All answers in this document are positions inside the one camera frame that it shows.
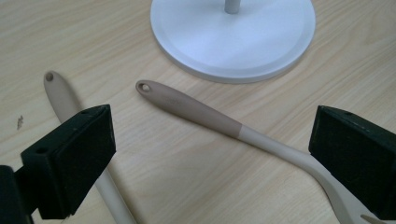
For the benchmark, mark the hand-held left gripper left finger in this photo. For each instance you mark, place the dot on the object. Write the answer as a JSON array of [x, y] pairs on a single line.
[[71, 165]]

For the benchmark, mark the beige slotted spatula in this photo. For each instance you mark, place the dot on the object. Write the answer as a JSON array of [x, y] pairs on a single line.
[[193, 109]]

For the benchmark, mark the beige round skimmer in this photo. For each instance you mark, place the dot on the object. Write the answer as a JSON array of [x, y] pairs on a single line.
[[60, 96]]

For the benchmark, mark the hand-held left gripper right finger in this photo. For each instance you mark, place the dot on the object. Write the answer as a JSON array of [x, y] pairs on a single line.
[[358, 161]]

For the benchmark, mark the white utensil rack stand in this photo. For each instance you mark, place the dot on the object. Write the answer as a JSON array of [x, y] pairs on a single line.
[[236, 40]]

